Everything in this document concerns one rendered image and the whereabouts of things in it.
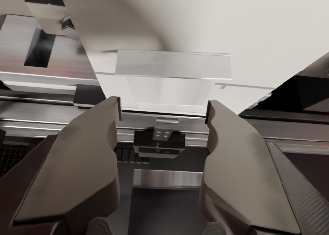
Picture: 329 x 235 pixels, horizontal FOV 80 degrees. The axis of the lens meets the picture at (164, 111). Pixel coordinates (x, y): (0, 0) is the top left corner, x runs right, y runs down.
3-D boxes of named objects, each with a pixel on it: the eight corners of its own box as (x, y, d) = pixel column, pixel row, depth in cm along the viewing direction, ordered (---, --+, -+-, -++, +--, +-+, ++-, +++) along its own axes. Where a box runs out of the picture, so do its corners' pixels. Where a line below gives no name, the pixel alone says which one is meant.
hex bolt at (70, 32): (82, 17, 25) (80, 27, 24) (88, 33, 27) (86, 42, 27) (59, 14, 24) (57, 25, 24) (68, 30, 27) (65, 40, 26)
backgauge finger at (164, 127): (203, 112, 32) (204, 143, 31) (177, 141, 57) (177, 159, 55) (130, 107, 31) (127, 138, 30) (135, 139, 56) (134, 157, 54)
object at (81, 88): (216, 95, 29) (217, 114, 28) (209, 102, 32) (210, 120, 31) (77, 83, 28) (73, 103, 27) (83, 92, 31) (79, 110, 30)
